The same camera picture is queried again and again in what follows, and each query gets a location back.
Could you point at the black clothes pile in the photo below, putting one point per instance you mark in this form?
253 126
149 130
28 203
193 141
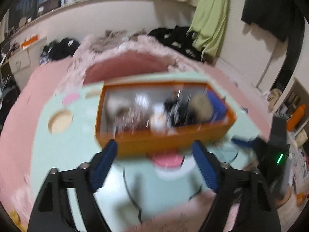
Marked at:
56 51
178 39

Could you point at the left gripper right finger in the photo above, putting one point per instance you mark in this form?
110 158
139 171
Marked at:
256 211

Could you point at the dark red pillow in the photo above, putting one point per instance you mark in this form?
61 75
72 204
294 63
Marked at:
126 64

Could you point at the black clothes pile left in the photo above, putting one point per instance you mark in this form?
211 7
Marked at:
56 51

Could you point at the blue small box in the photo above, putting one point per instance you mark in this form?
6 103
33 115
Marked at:
219 108

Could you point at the orange tray on desk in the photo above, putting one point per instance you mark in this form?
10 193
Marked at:
29 41

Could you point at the orange bottle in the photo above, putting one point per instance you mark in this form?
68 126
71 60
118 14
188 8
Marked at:
295 118

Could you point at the black clothes pile right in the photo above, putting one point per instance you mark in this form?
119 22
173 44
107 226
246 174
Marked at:
178 39

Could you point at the green hanging cloth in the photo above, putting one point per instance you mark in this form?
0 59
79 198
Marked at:
208 26

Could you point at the pink floral quilt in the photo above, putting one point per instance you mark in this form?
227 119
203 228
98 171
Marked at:
85 56

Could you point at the mint green lap table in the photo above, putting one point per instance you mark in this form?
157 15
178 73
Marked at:
137 189

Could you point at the brown fur pompom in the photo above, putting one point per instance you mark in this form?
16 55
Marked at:
202 107

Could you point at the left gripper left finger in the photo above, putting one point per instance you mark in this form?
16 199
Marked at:
52 211

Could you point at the orange cardboard box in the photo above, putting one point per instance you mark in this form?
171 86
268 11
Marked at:
159 119

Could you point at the white fur pompom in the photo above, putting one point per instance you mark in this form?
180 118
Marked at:
115 106

